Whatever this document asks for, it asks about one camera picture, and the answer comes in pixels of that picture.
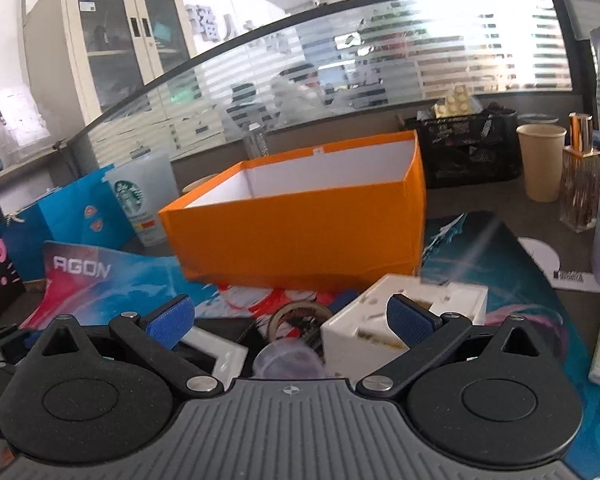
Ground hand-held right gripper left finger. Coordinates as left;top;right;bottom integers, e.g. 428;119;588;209
27;294;220;397

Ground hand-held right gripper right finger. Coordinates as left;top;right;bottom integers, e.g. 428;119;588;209
356;294;551;397

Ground white foam block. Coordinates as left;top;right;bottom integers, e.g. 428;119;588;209
320;273;489;377

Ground orange cardboard box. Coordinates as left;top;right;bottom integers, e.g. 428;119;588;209
158;129;427;293

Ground small blue flat object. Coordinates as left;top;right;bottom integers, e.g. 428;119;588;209
327;289;362;313

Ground colourful printed mouse mat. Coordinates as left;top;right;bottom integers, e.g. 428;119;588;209
20;211;600;466

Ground brown tape roll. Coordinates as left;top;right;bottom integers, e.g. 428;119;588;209
270;302;334;343

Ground clear plastic cup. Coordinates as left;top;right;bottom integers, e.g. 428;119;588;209
252;338;327;379

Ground frosted plastic cup green logo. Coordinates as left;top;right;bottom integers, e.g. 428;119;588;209
105;154;181;248

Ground blue paper bag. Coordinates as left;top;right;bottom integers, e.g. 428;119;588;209
0;165;137;282

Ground white round card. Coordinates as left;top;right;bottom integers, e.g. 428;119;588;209
517;236;562;277

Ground white paper tag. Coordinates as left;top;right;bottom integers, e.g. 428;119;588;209
550;269;600;292

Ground black mesh desk organizer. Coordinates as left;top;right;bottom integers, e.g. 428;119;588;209
405;108;523;190

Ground clear plastic water bottle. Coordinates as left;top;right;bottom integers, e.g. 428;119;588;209
244;122;272;162

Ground beige paper cup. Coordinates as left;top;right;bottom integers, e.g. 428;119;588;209
516;124;567;203

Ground glass perfume bottle gold cap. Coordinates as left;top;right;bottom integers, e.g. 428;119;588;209
560;113;600;233

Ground yellow pill blister pack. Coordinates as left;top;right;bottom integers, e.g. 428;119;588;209
431;85;475;118

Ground white round lid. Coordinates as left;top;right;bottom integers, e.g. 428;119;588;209
519;112;561;126

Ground clear plastic storage boxes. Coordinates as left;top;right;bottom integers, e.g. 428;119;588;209
0;87;52;162

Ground frosted striped glass partition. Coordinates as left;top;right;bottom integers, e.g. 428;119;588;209
82;0;573;167

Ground beige metal cabinet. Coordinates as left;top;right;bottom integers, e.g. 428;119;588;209
22;0;201;136

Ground white rectangular frame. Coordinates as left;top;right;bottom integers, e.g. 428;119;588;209
180;326;249;392

